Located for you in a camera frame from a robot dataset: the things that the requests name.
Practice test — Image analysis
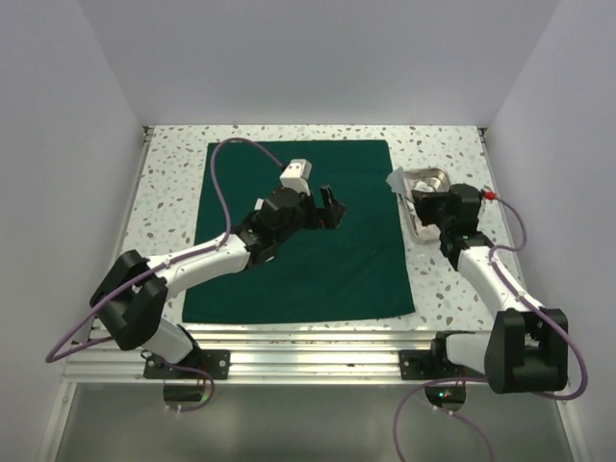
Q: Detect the stainless steel tray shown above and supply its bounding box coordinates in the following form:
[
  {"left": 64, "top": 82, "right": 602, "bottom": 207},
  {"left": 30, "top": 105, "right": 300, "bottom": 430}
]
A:
[{"left": 398, "top": 167, "right": 450, "bottom": 244}]

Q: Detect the clear bag with gloves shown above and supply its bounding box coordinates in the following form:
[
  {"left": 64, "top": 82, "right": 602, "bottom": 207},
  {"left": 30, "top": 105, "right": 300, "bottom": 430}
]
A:
[{"left": 386, "top": 167, "right": 407, "bottom": 196}]

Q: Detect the green surgical cloth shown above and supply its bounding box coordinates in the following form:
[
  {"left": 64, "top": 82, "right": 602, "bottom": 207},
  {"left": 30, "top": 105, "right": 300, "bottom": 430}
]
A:
[{"left": 182, "top": 140, "right": 415, "bottom": 324}]

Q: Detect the white gauze pad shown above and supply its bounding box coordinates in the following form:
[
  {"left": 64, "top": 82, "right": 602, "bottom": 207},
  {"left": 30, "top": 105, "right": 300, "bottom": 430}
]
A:
[{"left": 414, "top": 180, "right": 439, "bottom": 193}]

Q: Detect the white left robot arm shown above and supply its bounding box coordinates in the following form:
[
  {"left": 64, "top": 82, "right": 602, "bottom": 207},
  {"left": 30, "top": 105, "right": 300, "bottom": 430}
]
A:
[{"left": 90, "top": 186, "right": 347, "bottom": 378}]

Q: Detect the aluminium rail frame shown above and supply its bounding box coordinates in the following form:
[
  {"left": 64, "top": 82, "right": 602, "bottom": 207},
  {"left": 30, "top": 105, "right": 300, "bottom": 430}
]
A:
[{"left": 38, "top": 125, "right": 577, "bottom": 462}]

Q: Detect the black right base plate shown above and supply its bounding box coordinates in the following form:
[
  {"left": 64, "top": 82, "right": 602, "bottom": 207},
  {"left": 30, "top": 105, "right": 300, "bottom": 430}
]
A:
[{"left": 398, "top": 349, "right": 461, "bottom": 380}]

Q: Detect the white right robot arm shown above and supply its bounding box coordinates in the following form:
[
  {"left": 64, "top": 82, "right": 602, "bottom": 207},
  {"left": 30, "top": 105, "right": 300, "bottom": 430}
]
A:
[{"left": 412, "top": 184, "right": 569, "bottom": 394}]

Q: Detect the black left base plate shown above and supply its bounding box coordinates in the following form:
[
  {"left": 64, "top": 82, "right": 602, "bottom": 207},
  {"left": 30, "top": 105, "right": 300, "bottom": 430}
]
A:
[{"left": 141, "top": 349, "right": 231, "bottom": 380}]

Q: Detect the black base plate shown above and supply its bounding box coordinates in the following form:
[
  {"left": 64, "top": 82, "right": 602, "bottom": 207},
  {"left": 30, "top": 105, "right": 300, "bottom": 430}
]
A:
[
  {"left": 398, "top": 349, "right": 461, "bottom": 380},
  {"left": 141, "top": 349, "right": 231, "bottom": 380}
]

